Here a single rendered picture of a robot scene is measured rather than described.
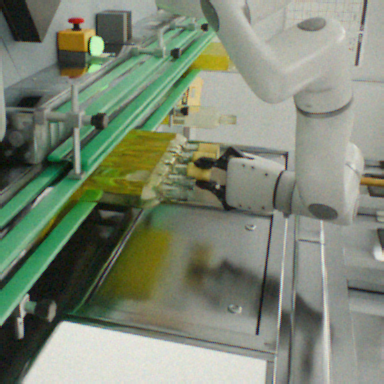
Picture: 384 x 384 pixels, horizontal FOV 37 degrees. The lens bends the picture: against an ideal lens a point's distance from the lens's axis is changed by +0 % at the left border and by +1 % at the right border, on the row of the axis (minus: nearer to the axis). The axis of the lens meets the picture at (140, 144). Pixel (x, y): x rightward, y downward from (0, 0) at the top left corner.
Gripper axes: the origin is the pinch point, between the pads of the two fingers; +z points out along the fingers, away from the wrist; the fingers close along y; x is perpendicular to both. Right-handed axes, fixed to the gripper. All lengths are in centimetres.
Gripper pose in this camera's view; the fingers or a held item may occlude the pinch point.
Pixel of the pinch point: (205, 173)
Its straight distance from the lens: 113.9
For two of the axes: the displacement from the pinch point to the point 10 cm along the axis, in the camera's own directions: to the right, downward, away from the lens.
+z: -8.6, -1.8, 4.7
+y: 0.1, -9.4, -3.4
